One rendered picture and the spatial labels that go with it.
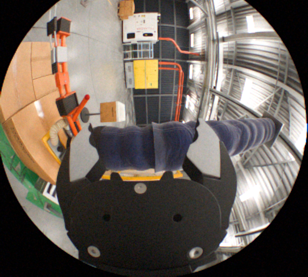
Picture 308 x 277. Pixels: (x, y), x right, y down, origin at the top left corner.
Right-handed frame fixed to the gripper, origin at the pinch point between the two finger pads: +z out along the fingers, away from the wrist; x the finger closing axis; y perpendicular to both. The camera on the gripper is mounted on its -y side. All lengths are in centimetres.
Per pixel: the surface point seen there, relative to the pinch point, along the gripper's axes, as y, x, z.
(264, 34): -98, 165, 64
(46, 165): 31, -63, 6
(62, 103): 0.7, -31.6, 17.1
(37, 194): 94, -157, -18
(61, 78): -8.7, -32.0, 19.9
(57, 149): 20.1, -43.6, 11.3
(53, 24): -31.6, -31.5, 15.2
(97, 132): 16.5, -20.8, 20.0
